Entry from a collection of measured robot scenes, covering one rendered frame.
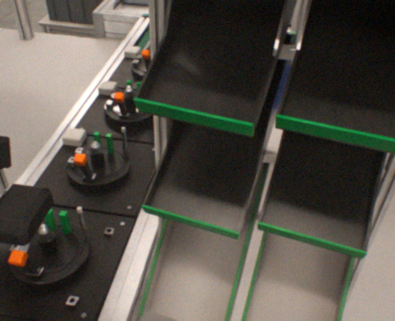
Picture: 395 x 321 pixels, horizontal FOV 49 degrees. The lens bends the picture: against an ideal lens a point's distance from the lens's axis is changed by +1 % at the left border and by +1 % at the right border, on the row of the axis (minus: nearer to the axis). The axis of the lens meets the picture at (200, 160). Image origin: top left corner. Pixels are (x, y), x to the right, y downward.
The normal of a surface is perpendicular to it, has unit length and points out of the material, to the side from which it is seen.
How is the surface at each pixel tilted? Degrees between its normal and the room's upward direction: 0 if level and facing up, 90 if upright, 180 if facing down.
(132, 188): 0
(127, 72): 0
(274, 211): 25
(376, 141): 115
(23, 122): 0
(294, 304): 45
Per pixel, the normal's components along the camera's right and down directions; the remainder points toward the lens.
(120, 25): -0.17, 0.62
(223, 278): -0.22, -0.14
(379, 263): 0.04, -0.77
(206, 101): -0.11, -0.46
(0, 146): 0.98, 0.11
